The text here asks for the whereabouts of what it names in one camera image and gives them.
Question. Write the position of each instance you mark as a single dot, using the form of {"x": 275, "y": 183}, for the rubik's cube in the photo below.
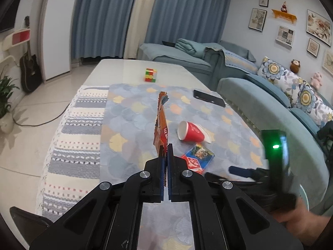
{"x": 150, "y": 75}

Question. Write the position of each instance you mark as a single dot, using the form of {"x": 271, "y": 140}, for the floral cushion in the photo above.
{"x": 298, "y": 91}

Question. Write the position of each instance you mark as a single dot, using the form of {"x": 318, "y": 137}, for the brown plush toy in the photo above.
{"x": 295, "y": 66}

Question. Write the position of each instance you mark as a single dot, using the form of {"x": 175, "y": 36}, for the green potted plant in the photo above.
{"x": 7, "y": 89}

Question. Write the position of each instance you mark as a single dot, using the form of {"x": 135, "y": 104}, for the framed picture left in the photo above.
{"x": 257, "y": 19}

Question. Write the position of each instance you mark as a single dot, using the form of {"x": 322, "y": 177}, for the small dark framed picture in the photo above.
{"x": 313, "y": 47}

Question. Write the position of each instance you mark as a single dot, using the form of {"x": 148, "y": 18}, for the teal sofa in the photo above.
{"x": 231, "y": 71}

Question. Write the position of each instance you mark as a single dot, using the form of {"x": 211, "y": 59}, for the black guitar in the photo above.
{"x": 31, "y": 75}

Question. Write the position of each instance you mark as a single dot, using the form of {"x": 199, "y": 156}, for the small white framed print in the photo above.
{"x": 285, "y": 36}

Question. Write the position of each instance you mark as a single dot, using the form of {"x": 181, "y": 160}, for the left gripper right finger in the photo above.
{"x": 222, "y": 215}

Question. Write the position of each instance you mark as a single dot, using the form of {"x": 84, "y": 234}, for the red paper cup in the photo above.
{"x": 191, "y": 132}

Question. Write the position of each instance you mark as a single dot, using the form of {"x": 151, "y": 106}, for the white refrigerator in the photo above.
{"x": 55, "y": 37}

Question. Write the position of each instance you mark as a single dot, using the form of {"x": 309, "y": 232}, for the black jacket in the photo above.
{"x": 325, "y": 135}

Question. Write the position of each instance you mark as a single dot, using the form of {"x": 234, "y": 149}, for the orange wall shelf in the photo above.
{"x": 284, "y": 15}

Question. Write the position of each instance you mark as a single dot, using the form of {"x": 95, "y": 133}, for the black phone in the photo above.
{"x": 209, "y": 98}

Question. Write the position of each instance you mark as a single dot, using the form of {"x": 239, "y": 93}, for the striped white table runner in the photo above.
{"x": 72, "y": 163}

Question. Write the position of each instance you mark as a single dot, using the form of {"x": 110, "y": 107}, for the colourful snack packet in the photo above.
{"x": 197, "y": 158}

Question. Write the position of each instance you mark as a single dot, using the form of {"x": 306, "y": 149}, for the blue curtains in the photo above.
{"x": 116, "y": 28}

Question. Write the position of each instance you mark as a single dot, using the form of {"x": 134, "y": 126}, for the orange snack wrapper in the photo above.
{"x": 161, "y": 129}

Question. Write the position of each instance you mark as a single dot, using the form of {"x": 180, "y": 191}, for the folded teal blanket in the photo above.
{"x": 192, "y": 48}

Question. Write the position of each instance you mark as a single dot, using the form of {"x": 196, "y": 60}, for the light blue laundry basket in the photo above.
{"x": 303, "y": 196}

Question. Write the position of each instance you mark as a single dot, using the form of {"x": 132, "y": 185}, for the pink plush toy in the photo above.
{"x": 316, "y": 81}

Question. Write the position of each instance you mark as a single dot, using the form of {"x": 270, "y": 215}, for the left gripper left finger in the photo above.
{"x": 109, "y": 216}

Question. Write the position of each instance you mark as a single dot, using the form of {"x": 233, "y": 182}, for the right hand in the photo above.
{"x": 314, "y": 231}

